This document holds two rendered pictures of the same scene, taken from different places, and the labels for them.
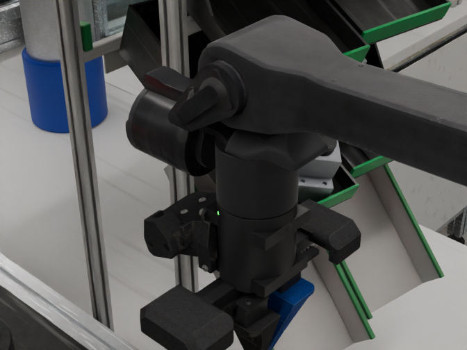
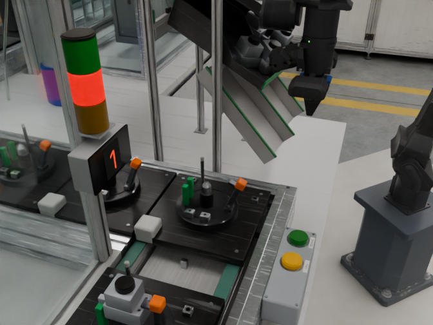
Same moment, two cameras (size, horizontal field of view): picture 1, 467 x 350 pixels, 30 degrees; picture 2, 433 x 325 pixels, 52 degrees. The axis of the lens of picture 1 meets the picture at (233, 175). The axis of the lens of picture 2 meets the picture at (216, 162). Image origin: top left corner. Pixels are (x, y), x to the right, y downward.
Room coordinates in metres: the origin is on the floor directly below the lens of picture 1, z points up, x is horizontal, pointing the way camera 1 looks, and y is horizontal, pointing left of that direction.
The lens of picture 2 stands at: (-0.12, 0.46, 1.61)
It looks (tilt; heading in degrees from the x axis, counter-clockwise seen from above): 33 degrees down; 336
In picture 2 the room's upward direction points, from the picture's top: straight up
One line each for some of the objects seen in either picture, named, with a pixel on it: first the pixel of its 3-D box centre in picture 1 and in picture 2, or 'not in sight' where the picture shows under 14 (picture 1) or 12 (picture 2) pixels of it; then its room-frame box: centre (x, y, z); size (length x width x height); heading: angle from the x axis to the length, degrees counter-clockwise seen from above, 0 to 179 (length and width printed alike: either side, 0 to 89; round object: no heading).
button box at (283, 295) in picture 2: not in sight; (290, 273); (0.40, 0.06, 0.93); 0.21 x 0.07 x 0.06; 137
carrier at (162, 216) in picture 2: not in sight; (206, 196); (0.60, 0.16, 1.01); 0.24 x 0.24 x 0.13; 47
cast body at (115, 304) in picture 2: not in sight; (121, 296); (0.37, 0.40, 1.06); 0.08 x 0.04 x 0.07; 47
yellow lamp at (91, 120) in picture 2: not in sight; (91, 113); (0.55, 0.38, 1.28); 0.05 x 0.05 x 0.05
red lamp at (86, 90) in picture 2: not in sight; (86, 84); (0.55, 0.38, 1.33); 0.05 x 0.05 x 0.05
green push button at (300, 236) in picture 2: not in sight; (298, 238); (0.45, 0.02, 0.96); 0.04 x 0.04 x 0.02
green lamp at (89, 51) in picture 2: not in sight; (81, 53); (0.55, 0.38, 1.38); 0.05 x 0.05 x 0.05
